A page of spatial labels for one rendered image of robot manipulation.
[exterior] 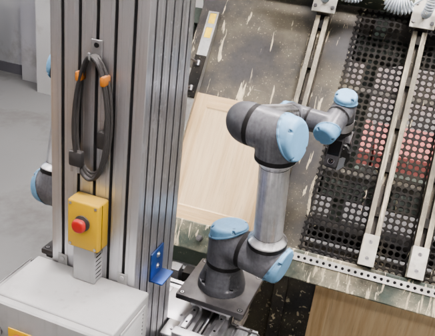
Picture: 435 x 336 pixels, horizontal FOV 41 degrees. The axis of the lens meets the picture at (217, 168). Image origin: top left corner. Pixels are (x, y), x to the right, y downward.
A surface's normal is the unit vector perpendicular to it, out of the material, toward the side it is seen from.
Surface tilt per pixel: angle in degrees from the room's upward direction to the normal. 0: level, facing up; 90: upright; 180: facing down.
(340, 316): 90
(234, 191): 56
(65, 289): 0
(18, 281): 0
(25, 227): 0
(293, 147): 83
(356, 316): 90
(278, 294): 90
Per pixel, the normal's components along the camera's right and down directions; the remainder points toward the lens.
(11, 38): -0.36, 0.36
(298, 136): 0.82, 0.20
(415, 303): -0.20, -0.20
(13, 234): 0.11, -0.90
